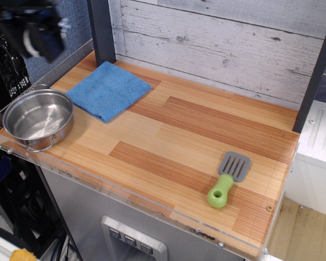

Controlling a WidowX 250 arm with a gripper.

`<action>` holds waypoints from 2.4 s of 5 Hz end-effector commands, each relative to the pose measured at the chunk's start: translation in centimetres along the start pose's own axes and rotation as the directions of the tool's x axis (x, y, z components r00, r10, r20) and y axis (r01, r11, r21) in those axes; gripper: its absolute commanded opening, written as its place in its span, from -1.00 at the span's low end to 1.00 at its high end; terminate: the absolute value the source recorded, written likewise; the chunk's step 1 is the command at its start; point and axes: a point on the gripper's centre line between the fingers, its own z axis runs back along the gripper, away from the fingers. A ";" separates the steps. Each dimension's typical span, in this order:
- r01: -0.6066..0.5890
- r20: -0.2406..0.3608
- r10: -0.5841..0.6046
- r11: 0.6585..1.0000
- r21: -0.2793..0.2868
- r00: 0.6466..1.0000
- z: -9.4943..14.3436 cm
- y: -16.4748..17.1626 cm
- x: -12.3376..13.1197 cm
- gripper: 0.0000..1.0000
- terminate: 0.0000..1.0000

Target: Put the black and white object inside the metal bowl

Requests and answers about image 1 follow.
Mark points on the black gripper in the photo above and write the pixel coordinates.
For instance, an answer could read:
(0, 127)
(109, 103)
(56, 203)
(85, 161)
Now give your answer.
(35, 28)

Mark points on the stainless steel pot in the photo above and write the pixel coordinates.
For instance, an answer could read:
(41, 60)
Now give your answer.
(39, 119)

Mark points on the black plastic crate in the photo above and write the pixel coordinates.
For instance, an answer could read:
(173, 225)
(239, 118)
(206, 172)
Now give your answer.
(14, 79)

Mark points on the blue folded cloth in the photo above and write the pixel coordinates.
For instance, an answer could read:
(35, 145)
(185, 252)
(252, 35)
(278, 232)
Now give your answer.
(108, 91)

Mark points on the clear acrylic edge guard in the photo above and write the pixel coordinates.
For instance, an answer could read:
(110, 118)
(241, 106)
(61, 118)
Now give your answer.
(163, 160)

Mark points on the silver dispenser panel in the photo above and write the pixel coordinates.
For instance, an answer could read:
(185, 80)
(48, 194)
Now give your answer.
(124, 241)

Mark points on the dark grey left post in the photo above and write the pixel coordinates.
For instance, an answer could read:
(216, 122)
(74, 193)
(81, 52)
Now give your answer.
(101, 27)

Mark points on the dark grey post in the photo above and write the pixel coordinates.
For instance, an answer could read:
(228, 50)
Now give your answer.
(101, 27)
(311, 90)

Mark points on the green handled grey spatula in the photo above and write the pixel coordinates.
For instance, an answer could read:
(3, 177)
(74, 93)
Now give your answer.
(233, 168)

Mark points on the dark grey right post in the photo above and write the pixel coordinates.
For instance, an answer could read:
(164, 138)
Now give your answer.
(311, 90)

